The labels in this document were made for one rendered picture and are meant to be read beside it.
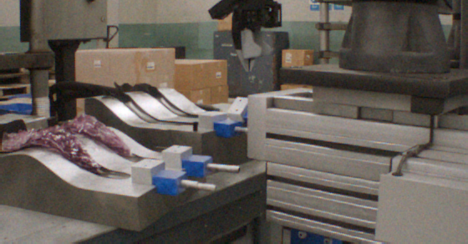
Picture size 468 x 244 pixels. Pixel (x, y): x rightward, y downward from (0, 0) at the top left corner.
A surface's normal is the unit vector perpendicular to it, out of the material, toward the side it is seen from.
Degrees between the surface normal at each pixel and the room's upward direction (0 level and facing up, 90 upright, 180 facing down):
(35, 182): 90
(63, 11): 90
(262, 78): 90
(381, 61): 90
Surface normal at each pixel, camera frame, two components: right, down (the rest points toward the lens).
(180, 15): -0.60, 0.13
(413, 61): 0.01, 0.15
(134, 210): -0.32, 0.15
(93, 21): 0.81, 0.09
